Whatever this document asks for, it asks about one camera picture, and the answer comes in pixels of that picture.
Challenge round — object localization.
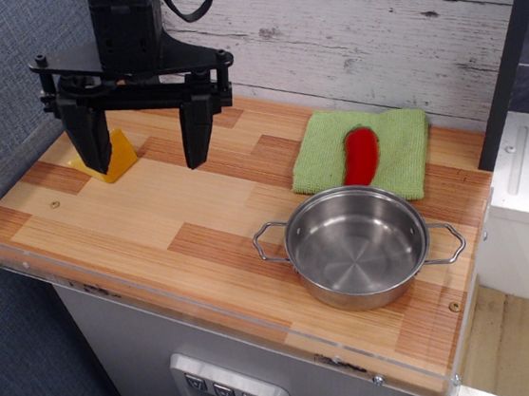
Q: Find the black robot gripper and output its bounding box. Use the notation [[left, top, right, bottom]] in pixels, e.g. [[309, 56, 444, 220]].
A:
[[28, 0, 234, 174]]

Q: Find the red chili pepper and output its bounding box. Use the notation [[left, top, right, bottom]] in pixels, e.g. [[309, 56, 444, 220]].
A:
[[343, 126, 380, 186]]

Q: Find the stainless steel pot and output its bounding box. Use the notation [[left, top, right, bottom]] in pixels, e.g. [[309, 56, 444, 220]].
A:
[[247, 172, 474, 324]]

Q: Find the black vertical post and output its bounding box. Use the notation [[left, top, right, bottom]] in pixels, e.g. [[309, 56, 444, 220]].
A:
[[478, 0, 529, 172]]

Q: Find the green cloth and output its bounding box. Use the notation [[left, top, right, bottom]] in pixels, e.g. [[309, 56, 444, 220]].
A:
[[292, 109, 429, 200]]

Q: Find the grey toy fridge cabinet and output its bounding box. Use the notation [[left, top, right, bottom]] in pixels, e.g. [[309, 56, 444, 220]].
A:
[[55, 285, 414, 396]]

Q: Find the yellow cheese wedge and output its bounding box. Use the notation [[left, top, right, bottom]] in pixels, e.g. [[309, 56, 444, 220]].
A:
[[67, 128, 138, 183]]

